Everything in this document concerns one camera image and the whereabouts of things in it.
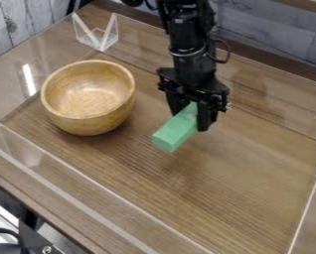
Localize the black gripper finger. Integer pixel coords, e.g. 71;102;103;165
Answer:
196;101;218;132
166;93;190;115

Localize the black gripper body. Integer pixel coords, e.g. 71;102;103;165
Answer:
156;50;230;112

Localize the green rectangular block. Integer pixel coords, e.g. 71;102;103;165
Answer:
151;102;196;152

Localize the wooden bowl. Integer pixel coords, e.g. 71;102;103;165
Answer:
40;60;135;136

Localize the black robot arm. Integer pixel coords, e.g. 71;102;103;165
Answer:
120;0;230;132

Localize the clear acrylic corner bracket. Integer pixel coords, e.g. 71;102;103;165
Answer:
72;13;117;52

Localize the black metal bracket with bolt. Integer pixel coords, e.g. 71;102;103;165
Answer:
18;222;55;254

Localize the black cable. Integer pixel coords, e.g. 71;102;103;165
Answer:
0;227;25;254

